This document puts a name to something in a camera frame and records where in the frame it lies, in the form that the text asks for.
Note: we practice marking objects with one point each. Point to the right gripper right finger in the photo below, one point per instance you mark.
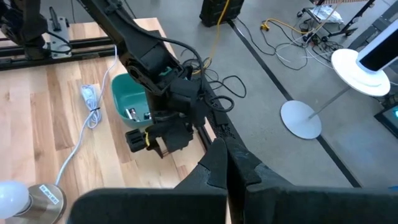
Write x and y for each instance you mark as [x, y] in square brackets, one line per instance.
[311, 205]

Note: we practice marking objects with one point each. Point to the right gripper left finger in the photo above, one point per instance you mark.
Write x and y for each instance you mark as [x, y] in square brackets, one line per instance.
[155, 205]

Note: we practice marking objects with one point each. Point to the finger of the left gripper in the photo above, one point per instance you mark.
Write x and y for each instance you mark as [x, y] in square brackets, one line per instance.
[163, 154]

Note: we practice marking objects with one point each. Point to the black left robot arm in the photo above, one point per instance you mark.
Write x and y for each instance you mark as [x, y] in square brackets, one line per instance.
[133, 40]

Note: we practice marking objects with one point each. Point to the yellow gripper tag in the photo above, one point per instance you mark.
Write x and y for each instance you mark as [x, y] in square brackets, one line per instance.
[146, 138]

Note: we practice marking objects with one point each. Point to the light teal plastic bin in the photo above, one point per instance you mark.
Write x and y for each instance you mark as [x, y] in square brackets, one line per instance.
[127, 93]

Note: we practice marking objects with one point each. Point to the white round-base floor stand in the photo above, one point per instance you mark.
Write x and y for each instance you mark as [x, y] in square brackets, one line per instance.
[300, 119]

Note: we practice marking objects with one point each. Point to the dark device cyan screen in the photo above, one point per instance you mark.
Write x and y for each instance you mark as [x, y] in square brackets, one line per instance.
[385, 124]

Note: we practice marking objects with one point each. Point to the brass lamp with white bulb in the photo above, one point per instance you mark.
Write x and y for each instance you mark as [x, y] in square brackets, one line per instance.
[43, 202]

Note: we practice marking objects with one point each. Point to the black and red case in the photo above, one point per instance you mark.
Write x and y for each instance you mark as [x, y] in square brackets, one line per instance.
[214, 12]

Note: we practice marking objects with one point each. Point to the white framed monitor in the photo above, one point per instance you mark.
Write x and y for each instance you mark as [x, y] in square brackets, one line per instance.
[382, 53]

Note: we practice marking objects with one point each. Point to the black wheeled stand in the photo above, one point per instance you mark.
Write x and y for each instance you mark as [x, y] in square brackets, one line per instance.
[350, 23]

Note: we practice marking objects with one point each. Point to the white plastic bag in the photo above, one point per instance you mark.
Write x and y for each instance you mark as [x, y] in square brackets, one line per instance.
[325, 14]

